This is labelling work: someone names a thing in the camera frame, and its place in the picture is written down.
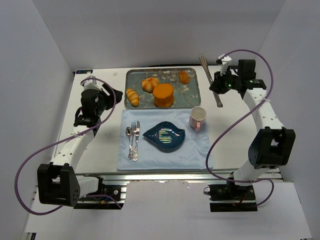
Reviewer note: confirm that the silver table knife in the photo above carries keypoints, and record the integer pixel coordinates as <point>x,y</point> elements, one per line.
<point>137,134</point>

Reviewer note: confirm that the silver spoon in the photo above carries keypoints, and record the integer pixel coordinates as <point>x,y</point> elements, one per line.
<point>129,133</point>

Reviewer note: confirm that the light blue cloth placemat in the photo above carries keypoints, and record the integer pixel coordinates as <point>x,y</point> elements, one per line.
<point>190,156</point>

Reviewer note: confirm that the floral metal tray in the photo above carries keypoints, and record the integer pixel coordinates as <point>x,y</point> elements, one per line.
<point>185,95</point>

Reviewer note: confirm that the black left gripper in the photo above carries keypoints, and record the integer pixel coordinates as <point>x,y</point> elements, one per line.
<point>110,94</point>

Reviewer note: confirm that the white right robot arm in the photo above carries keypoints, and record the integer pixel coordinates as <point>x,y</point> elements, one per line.
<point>273,143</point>

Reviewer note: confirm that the silver metal tongs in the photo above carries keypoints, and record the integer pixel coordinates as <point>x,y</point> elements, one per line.
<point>204,64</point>

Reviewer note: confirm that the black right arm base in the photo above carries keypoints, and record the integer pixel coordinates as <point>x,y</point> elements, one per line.
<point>229,197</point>

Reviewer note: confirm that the silver fork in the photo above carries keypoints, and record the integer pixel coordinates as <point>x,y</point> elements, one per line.
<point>133,128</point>

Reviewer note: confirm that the small brown pastry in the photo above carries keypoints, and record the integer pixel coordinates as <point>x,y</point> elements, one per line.
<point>184,77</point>

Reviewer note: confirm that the pink ceramic mug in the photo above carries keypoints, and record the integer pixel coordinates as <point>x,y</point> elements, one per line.
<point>197,117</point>

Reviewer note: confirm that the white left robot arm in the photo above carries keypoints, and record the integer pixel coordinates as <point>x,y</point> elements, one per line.
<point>57,182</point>

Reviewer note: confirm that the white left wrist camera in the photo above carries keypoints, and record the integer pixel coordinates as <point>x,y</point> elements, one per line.
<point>90,83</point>

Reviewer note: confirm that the dark blue leaf plate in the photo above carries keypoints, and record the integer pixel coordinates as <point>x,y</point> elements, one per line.
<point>165,136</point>

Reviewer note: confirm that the round knotted bread bun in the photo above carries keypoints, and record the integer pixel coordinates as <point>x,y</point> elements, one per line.
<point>149,84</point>

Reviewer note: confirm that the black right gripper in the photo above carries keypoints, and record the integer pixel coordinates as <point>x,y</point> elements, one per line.
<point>217,84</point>

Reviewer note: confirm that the striped long bread roll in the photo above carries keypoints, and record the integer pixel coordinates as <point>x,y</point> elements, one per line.
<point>133,97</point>

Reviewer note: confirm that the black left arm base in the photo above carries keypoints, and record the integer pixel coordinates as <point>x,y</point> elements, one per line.
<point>107,197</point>

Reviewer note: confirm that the orange cylindrical cake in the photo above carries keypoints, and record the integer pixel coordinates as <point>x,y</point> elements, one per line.
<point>163,95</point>

